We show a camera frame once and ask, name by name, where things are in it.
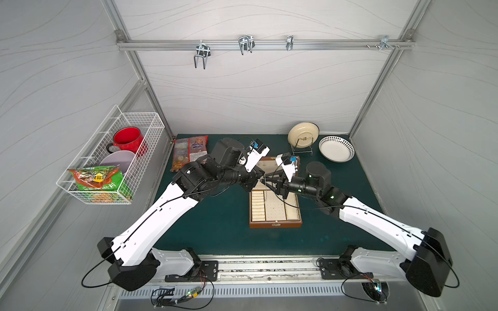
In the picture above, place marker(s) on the cream plate on stand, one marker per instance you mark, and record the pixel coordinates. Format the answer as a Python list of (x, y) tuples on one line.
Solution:
[(303, 135)]

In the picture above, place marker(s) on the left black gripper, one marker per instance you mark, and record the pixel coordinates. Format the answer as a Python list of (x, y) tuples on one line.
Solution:
[(252, 178)]

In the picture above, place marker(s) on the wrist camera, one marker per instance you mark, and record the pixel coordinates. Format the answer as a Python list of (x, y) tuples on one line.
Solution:
[(288, 163), (256, 151)]

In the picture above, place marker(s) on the green snack bag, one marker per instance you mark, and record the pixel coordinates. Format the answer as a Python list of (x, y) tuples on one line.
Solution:
[(99, 185)]

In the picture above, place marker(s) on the electronics board with wires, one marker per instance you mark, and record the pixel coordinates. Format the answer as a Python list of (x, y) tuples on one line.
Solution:
[(168, 297)]

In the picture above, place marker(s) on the white bowl dotted rim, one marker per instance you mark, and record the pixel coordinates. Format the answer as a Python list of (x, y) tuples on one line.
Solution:
[(336, 149)]

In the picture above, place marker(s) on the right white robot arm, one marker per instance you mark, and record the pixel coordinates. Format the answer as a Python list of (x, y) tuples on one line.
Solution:
[(421, 257)]

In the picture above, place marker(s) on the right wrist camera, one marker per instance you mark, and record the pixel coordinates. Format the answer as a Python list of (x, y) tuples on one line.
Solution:
[(288, 163)]

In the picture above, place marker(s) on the metal hook centre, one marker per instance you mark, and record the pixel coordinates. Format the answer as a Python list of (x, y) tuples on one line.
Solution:
[(246, 44)]

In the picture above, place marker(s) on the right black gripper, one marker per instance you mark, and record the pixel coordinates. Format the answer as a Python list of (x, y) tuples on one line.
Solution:
[(282, 184)]

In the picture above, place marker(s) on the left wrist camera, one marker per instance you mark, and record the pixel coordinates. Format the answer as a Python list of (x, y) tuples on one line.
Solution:
[(256, 151)]

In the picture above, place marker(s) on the red candy bag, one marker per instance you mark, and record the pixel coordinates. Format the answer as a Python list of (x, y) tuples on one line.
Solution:
[(187, 150)]

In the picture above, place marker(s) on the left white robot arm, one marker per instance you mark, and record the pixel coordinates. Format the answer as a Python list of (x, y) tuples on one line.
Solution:
[(134, 259)]

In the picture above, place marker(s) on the small metal hook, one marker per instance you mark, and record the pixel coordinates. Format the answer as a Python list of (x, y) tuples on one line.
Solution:
[(289, 43)]

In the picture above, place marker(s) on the aluminium top rail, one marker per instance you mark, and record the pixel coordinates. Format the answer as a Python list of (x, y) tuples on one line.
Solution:
[(260, 45)]

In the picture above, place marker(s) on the metal bracket hook right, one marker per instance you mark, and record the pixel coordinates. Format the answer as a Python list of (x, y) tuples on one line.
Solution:
[(384, 44)]

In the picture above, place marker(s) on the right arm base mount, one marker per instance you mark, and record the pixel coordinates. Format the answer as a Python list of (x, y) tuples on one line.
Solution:
[(341, 268)]

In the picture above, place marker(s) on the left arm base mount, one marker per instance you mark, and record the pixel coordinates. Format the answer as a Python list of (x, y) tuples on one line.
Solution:
[(207, 269)]

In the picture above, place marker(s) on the wire plate stand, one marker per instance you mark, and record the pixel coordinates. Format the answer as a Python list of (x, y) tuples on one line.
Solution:
[(303, 145)]

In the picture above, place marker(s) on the metal double hook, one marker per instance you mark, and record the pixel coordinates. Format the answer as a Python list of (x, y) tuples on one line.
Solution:
[(203, 52)]

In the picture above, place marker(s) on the red enamel mug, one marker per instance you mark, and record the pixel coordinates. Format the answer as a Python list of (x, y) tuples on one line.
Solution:
[(129, 139)]

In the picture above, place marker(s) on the grey plate in basket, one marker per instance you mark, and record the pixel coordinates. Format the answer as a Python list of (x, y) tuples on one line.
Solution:
[(121, 159)]

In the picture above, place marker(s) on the brown wooden jewelry box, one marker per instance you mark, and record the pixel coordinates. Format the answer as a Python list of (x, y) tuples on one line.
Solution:
[(268, 210)]

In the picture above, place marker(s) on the white wire wall basket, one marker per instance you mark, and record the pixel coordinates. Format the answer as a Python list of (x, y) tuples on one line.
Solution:
[(94, 151)]

